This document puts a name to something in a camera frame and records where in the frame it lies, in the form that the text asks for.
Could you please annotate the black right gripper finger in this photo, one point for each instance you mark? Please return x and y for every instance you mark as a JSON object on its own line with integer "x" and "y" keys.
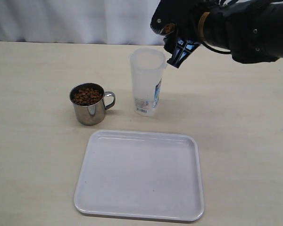
{"x": 180, "y": 49}
{"x": 168, "y": 11}

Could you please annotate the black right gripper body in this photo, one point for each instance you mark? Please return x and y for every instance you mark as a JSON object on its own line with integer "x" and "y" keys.
{"x": 188, "y": 14}

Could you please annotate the steel mug with kibble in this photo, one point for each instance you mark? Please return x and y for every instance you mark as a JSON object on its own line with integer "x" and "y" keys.
{"x": 169, "y": 28}
{"x": 90, "y": 102}

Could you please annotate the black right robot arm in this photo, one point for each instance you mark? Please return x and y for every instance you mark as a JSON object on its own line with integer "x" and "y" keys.
{"x": 251, "y": 31}

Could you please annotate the clear plastic tall container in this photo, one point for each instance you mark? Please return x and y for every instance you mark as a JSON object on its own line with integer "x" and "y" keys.
{"x": 147, "y": 66}

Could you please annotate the white backdrop curtain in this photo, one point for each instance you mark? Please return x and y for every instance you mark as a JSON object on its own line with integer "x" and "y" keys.
{"x": 115, "y": 22}

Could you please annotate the white rectangular tray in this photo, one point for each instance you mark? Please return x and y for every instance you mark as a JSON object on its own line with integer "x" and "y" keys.
{"x": 143, "y": 175}

